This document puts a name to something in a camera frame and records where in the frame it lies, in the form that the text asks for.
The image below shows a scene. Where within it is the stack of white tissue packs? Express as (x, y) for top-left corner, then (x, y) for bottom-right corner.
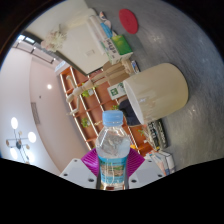
(87, 13), (116, 46)

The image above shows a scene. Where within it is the cream ceramic mug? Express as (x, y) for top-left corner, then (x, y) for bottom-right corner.
(122, 62), (189, 126)

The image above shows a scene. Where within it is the clear water bottle blue cap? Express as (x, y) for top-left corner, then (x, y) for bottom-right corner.
(95, 110), (131, 191)

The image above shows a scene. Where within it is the white partition with dark top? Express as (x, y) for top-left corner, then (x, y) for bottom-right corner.
(24, 0), (134, 76)

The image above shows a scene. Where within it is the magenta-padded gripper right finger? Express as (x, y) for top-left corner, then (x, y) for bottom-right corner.
(125, 147), (167, 190)

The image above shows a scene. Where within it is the green tissue pack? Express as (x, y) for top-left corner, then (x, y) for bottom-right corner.
(105, 34), (134, 65)

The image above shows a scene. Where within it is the wooden artist mannequin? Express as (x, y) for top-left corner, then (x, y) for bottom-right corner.
(64, 59), (134, 116)

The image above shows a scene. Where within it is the dark office chair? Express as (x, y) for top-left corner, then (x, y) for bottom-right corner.
(118, 98), (143, 127)

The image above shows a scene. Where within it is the ceiling air vent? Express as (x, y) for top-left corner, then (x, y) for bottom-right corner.
(30, 101), (42, 126)

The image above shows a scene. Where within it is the wooden shelf unit with books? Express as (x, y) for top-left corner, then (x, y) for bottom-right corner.
(59, 64), (158, 158)

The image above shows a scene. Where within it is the stack of dark books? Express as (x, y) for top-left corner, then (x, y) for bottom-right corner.
(146, 118), (170, 150)

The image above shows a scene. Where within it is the tall white green carton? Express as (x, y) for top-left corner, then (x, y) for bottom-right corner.
(107, 82), (127, 101)

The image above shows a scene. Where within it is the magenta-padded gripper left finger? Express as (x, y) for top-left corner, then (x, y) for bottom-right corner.
(59, 147), (102, 190)

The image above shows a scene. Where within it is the window with grey blinds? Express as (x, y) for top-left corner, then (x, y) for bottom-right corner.
(13, 33), (56, 64)

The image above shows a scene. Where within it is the flat round red coaster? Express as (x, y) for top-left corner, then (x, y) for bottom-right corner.
(118, 8), (139, 35)

